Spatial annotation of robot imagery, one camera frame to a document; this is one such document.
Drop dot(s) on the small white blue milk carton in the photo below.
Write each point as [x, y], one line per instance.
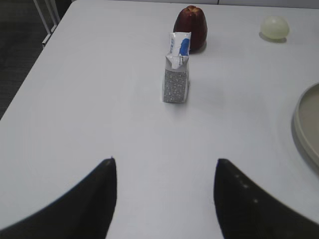
[176, 75]

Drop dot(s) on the dark red wax apple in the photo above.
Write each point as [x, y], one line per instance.
[192, 19]

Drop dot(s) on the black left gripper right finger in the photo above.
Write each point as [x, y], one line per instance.
[246, 211]

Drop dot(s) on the pale white egg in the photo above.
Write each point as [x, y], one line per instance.
[275, 27]

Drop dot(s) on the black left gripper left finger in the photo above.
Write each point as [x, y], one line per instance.
[84, 212]

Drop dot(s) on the beige round plate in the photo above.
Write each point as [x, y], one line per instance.
[306, 123]

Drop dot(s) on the white metal frame leg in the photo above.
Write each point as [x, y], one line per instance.
[51, 7]

